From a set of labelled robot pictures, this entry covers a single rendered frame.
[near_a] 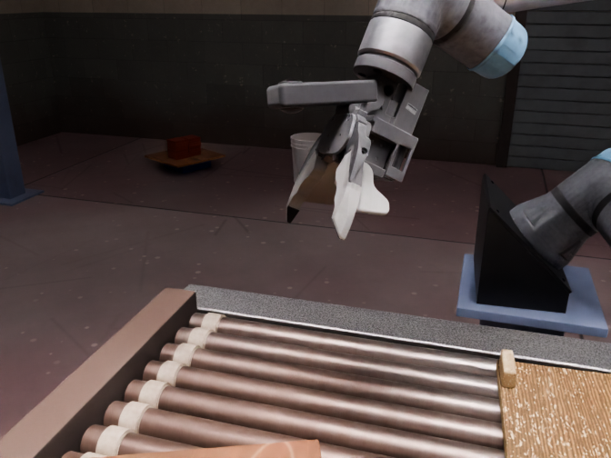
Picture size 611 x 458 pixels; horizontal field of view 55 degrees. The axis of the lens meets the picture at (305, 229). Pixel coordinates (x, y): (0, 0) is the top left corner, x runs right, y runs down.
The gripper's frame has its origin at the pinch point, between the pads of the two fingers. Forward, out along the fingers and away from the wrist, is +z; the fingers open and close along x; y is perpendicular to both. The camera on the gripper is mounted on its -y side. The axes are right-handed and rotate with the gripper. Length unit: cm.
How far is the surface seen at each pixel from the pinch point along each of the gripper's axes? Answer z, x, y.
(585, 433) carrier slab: 10.7, -9.3, 40.9
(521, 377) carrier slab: 7.9, 2.4, 40.1
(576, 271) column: -15, 35, 79
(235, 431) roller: 27.0, 9.5, 5.4
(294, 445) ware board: 19.7, -10.4, 2.6
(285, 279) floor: 23, 232, 101
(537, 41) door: -222, 328, 273
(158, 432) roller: 31.3, 14.8, -2.5
